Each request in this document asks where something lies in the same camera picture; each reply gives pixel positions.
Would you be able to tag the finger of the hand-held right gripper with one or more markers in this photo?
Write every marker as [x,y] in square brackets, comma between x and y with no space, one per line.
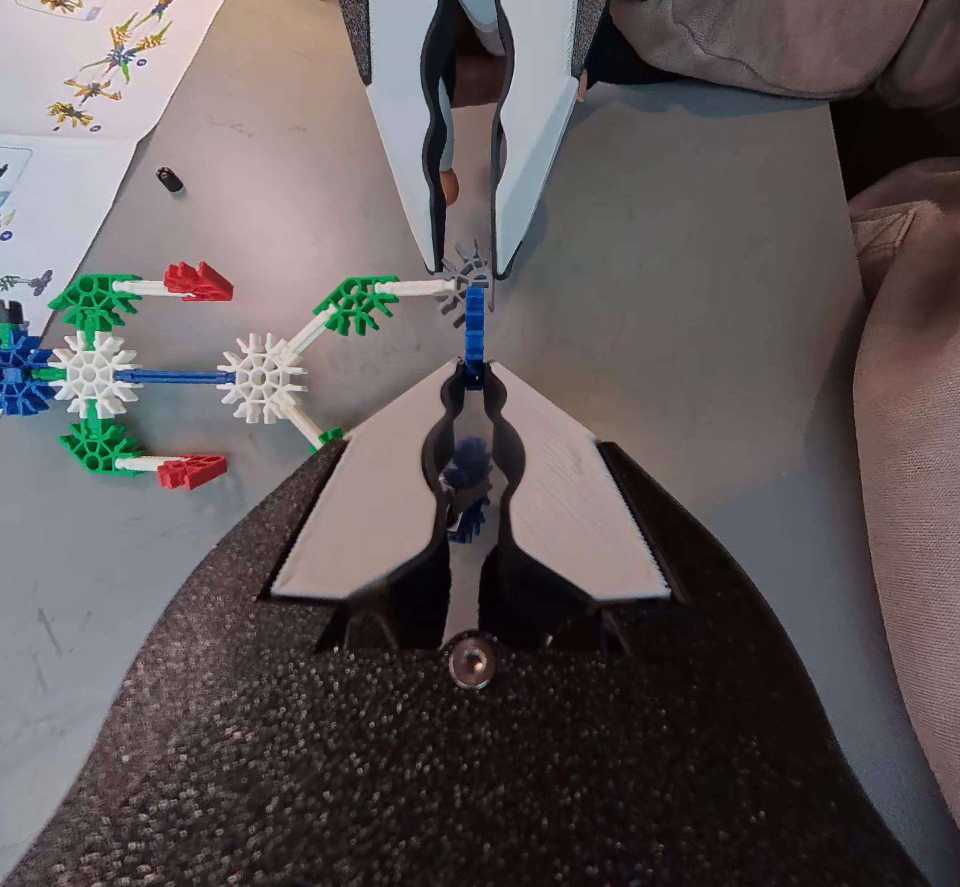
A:
[397,77]
[544,77]

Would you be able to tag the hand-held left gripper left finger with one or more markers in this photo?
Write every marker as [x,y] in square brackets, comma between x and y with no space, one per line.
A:
[360,527]

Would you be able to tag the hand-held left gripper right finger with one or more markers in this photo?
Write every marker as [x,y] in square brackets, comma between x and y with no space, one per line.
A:
[592,527]

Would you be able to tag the blue snowflake toy connector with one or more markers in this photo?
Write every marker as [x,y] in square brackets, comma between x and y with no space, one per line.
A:
[475,324]
[469,459]

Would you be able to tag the red toy connector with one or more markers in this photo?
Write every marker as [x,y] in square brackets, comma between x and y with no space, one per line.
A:
[199,281]
[191,472]

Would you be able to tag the construction toy figure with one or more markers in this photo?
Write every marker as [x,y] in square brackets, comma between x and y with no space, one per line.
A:
[259,377]

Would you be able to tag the grey snowflake toy connector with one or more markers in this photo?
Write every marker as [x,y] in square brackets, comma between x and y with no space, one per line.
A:
[454,279]

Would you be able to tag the small black toy cap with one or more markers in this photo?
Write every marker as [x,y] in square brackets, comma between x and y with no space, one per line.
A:
[170,180]

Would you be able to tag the person's right forearm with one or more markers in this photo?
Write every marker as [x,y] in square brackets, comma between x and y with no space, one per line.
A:
[787,2]

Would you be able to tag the grey desk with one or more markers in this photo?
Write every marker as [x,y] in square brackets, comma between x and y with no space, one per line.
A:
[675,302]

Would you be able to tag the person's right hand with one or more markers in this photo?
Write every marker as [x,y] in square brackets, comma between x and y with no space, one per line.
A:
[480,81]

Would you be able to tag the folded instruction sheet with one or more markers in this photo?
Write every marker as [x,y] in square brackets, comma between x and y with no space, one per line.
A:
[75,152]

